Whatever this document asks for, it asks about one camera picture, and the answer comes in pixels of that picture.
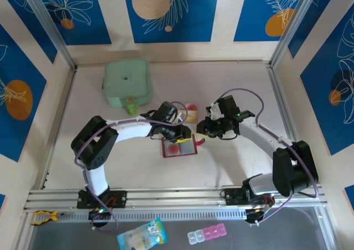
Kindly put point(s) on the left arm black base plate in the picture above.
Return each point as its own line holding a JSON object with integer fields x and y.
{"x": 120, "y": 198}

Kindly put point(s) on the small green bottle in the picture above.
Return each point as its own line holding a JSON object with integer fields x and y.
{"x": 130, "y": 107}

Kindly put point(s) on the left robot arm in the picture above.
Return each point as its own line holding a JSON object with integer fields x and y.
{"x": 132, "y": 129}

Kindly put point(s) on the pink white pill organizer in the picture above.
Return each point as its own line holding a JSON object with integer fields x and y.
{"x": 207, "y": 232}

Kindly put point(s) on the blue snack packet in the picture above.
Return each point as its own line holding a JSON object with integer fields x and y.
{"x": 142, "y": 233}

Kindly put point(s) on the red-framed clear bag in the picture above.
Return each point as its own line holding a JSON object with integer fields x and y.
{"x": 188, "y": 149}

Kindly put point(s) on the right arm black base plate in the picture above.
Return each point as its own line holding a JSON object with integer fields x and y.
{"x": 232, "y": 196}

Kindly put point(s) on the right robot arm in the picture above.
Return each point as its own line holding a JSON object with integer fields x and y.
{"x": 260, "y": 139}

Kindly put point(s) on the yellow black pliers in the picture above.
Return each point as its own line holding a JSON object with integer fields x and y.
{"x": 54, "y": 215}

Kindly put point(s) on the mint green zip pouch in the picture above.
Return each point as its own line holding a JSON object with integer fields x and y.
{"x": 125, "y": 78}

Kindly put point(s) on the aluminium mounting rail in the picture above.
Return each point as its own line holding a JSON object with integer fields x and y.
{"x": 171, "y": 197}

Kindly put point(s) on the aluminium frame post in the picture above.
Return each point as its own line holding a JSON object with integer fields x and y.
{"x": 47, "y": 26}
{"x": 296, "y": 23}

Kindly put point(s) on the white card red circle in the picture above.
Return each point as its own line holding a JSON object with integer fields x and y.
{"x": 191, "y": 107}
{"x": 172, "y": 149}

